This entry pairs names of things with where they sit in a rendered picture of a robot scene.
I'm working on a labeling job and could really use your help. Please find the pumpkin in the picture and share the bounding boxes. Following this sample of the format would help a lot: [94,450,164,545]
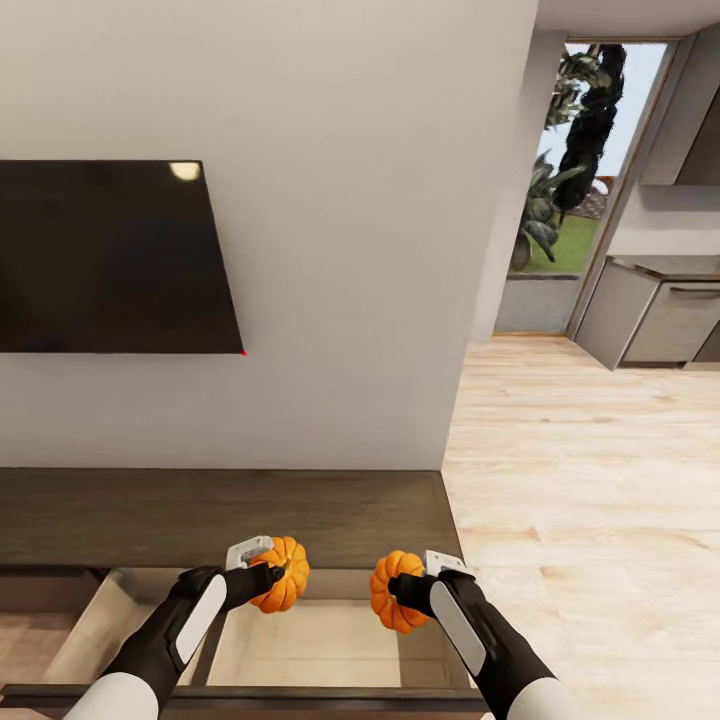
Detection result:
[248,536,310,615]
[369,550,428,635]

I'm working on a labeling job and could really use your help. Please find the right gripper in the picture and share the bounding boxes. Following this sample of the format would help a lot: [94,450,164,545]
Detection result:
[388,573,434,616]

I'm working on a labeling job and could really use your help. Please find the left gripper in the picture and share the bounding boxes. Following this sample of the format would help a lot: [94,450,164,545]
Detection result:
[229,563,285,610]

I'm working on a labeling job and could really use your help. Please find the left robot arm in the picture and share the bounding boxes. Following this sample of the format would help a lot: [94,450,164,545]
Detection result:
[63,536,285,720]

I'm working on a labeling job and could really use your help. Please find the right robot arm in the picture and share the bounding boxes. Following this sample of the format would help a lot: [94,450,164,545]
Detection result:
[388,550,593,720]

